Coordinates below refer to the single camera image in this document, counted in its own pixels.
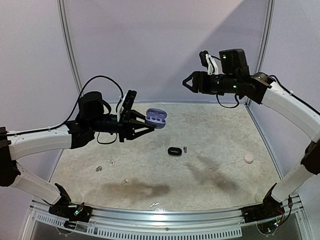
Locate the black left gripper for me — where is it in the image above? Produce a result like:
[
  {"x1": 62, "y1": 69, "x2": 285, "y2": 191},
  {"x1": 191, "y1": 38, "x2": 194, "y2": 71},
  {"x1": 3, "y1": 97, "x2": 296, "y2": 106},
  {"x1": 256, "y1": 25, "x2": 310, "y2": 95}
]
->
[{"x1": 88, "y1": 109, "x2": 155, "y2": 142}]

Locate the blue-grey oval charging case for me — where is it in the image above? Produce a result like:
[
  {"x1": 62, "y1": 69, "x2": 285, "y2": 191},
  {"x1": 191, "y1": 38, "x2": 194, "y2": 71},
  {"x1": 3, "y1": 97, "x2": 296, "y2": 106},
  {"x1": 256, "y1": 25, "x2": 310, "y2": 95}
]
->
[{"x1": 145, "y1": 108, "x2": 167, "y2": 129}]

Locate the black earbud charging case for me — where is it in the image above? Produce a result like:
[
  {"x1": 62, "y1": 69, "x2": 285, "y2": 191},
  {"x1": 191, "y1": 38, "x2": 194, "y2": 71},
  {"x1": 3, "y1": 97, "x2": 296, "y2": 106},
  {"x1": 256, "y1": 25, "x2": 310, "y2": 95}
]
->
[{"x1": 167, "y1": 147, "x2": 183, "y2": 156}]

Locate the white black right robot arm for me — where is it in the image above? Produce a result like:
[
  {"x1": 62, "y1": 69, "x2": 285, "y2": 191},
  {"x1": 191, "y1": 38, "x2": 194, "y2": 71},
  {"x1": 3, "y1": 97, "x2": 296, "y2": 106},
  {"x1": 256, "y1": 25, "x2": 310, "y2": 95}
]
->
[{"x1": 182, "y1": 48, "x2": 320, "y2": 218}]

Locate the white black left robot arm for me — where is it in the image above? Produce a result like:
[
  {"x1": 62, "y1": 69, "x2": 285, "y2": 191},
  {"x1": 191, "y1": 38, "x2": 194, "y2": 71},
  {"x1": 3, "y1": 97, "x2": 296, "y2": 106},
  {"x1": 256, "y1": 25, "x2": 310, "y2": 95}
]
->
[{"x1": 0, "y1": 90, "x2": 155, "y2": 217}]

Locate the pink round charging case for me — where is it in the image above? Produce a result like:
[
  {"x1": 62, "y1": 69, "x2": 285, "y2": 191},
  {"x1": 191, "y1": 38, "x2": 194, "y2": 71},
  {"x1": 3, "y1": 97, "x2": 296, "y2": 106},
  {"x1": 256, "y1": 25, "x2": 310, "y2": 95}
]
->
[{"x1": 243, "y1": 153, "x2": 254, "y2": 164}]

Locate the white stem earbud lower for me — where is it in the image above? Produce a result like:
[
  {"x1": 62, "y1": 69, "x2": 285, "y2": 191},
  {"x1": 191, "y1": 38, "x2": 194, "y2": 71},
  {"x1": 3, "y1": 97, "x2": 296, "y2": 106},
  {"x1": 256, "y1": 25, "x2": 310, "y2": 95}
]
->
[{"x1": 121, "y1": 179, "x2": 130, "y2": 185}]

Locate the perforated white front panel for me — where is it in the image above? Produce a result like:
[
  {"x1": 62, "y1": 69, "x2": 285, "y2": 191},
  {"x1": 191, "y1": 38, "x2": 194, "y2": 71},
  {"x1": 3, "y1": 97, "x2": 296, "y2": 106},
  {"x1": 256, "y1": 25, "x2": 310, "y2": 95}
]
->
[{"x1": 29, "y1": 213, "x2": 243, "y2": 240}]

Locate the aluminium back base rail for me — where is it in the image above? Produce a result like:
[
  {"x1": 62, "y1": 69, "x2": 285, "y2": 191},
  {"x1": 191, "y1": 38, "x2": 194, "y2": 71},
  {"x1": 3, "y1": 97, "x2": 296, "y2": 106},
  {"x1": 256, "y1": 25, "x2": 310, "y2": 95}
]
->
[{"x1": 134, "y1": 99, "x2": 247, "y2": 105}]

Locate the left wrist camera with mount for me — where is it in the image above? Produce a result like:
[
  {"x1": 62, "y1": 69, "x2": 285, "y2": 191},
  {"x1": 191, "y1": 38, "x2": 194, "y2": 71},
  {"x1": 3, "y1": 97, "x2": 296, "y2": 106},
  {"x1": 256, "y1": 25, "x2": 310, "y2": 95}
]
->
[{"x1": 116, "y1": 90, "x2": 137, "y2": 123}]

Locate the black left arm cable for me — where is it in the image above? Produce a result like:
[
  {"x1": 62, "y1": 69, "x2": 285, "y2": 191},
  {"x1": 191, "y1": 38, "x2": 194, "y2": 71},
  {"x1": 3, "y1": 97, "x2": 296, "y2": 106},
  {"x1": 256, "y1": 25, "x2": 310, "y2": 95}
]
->
[{"x1": 4, "y1": 75, "x2": 126, "y2": 146}]

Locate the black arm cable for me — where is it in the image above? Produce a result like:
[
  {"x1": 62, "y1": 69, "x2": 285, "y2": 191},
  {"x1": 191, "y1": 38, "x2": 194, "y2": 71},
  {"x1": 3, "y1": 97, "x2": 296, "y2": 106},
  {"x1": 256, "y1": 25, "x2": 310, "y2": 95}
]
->
[
  {"x1": 209, "y1": 54, "x2": 320, "y2": 113},
  {"x1": 4, "y1": 75, "x2": 126, "y2": 146}
]

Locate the aluminium right corner post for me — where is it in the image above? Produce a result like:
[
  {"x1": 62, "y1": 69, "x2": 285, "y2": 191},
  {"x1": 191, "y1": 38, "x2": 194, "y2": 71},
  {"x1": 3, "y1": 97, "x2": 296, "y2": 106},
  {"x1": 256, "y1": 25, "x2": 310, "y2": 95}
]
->
[{"x1": 246, "y1": 0, "x2": 275, "y2": 107}]

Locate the aluminium corner post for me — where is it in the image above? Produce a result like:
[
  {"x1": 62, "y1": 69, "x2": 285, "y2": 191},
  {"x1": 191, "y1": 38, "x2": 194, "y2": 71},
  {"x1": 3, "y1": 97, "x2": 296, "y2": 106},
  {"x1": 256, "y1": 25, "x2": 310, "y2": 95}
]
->
[
  {"x1": 56, "y1": 0, "x2": 83, "y2": 93},
  {"x1": 246, "y1": 0, "x2": 275, "y2": 107}
]

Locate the aluminium left corner post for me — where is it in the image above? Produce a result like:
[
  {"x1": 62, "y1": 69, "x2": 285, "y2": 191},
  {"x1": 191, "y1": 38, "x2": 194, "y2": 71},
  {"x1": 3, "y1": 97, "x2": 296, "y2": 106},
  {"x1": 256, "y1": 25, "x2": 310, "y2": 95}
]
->
[{"x1": 56, "y1": 0, "x2": 83, "y2": 93}]

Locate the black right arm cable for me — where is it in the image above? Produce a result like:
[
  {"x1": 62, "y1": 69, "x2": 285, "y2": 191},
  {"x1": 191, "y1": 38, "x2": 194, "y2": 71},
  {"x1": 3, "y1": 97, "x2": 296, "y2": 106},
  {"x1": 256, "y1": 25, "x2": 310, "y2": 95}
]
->
[{"x1": 209, "y1": 54, "x2": 320, "y2": 113}]

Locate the aluminium front rail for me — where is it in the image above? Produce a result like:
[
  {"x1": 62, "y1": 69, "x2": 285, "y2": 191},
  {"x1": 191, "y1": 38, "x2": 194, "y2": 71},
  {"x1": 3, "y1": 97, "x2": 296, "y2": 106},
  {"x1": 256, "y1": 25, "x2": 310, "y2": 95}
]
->
[{"x1": 22, "y1": 194, "x2": 312, "y2": 240}]

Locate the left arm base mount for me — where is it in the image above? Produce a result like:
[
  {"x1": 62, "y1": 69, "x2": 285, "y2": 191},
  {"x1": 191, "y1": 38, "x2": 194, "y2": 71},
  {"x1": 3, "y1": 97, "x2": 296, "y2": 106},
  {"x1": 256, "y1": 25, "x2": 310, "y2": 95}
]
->
[{"x1": 48, "y1": 203, "x2": 93, "y2": 223}]

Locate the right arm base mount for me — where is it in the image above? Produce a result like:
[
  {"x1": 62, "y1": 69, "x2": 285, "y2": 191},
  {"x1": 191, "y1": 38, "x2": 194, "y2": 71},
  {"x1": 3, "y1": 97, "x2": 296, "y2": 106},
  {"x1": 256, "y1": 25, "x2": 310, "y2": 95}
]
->
[{"x1": 240, "y1": 197, "x2": 285, "y2": 224}]

